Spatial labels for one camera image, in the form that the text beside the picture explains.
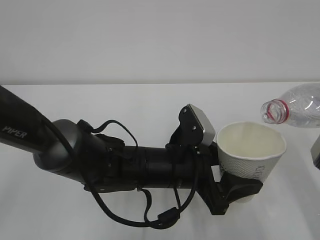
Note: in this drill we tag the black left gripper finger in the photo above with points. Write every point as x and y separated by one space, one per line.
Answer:
235 188

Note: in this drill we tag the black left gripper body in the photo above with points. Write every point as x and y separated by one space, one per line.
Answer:
197 161

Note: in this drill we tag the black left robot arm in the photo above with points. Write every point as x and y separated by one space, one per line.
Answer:
84 154

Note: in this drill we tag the white paper cup green logo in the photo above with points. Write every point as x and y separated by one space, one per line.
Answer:
249 150

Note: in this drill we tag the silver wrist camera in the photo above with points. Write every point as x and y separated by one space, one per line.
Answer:
315 153
194 128

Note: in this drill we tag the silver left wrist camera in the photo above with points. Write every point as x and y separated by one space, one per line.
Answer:
194 128

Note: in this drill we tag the clear water bottle red label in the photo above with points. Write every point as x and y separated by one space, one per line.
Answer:
298 107

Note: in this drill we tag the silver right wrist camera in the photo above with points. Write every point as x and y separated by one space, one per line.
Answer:
315 153

